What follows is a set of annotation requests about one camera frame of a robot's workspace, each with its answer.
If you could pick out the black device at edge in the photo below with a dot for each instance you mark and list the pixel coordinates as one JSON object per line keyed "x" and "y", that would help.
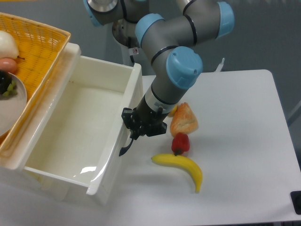
{"x": 296, "y": 200}

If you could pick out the yellow banana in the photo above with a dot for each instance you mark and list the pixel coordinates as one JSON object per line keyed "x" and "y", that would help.
{"x": 185, "y": 163}

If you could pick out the yellow woven basket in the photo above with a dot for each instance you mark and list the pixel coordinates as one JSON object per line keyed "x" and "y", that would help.
{"x": 40, "y": 46}

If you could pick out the red bell pepper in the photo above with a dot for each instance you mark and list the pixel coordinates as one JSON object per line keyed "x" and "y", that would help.
{"x": 180, "y": 144}

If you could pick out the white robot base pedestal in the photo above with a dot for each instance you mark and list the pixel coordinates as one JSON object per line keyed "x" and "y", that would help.
{"x": 124, "y": 34}

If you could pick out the white plate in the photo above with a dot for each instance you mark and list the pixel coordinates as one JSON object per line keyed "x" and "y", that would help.
{"x": 12, "y": 106}

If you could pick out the yellow bell pepper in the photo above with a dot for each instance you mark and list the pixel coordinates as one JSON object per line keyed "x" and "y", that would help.
{"x": 173, "y": 111}

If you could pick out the white metal frame bracket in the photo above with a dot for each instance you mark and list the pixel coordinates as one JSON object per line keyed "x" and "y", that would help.
{"x": 220, "y": 66}

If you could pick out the pink sausage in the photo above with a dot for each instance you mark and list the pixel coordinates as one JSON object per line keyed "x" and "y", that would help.
{"x": 8, "y": 65}

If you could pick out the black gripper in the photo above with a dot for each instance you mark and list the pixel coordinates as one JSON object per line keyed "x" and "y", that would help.
{"x": 143, "y": 121}

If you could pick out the white drawer cabinet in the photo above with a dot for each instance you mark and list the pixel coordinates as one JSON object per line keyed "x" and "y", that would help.
{"x": 24, "y": 135}

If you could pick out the croissant bread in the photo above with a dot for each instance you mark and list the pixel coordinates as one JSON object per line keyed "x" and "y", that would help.
{"x": 184, "y": 120}

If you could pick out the dark grapes bunch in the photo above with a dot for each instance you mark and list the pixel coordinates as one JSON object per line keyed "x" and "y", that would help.
{"x": 7, "y": 84}

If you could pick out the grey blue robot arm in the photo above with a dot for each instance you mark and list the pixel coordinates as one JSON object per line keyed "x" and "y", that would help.
{"x": 168, "y": 46}

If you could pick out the white pear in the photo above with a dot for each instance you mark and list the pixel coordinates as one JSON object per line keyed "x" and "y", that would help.
{"x": 8, "y": 46}

